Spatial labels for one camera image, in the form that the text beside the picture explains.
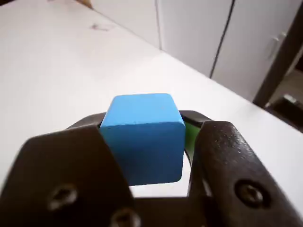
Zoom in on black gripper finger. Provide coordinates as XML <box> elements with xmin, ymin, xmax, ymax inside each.
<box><xmin>179</xmin><ymin>110</ymin><xmax>303</xmax><ymax>227</ymax></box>
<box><xmin>0</xmin><ymin>112</ymin><xmax>143</xmax><ymax>227</ymax></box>

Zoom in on blue cube block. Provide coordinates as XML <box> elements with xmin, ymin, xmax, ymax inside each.
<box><xmin>99</xmin><ymin>93</ymin><xmax>186</xmax><ymax>187</ymax></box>

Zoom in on white cabinet doors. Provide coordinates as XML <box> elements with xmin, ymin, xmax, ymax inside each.
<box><xmin>92</xmin><ymin>0</ymin><xmax>303</xmax><ymax>101</ymax></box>

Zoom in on dark brown door frame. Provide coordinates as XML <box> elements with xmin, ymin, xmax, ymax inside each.
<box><xmin>252</xmin><ymin>0</ymin><xmax>303</xmax><ymax>133</ymax></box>

